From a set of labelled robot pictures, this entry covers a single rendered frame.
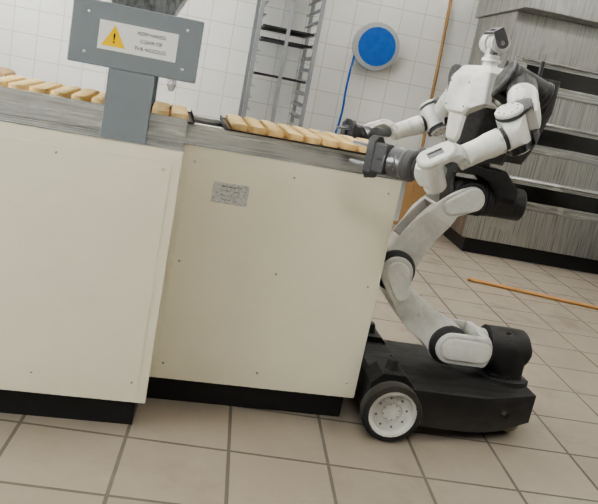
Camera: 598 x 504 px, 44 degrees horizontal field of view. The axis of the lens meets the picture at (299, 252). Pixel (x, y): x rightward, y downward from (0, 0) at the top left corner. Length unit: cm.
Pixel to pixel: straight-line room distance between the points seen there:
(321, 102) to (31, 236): 475
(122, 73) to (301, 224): 71
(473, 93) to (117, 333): 132
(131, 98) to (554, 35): 441
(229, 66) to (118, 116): 457
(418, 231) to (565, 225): 377
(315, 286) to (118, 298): 63
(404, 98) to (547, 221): 167
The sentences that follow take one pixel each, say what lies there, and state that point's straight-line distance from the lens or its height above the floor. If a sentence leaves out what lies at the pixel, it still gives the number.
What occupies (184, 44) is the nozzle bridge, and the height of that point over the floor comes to 111.
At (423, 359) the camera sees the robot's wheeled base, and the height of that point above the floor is 17.
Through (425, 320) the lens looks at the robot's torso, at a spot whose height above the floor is 36.
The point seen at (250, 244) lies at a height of 56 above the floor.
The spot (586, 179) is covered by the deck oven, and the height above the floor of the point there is 74.
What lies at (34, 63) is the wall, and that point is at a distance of 680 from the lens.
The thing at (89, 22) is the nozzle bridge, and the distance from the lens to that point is 203.
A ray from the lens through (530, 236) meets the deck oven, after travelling 613.
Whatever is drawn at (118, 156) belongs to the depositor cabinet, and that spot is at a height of 80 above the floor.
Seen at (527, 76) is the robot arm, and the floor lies 122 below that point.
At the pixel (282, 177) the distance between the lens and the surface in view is 226.
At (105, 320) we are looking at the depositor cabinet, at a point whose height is 33.
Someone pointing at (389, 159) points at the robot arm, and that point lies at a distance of 207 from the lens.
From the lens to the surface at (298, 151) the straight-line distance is 227.
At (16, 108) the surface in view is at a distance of 221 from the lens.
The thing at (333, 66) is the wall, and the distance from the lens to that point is 661.
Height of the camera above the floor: 109
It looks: 13 degrees down
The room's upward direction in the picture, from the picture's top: 11 degrees clockwise
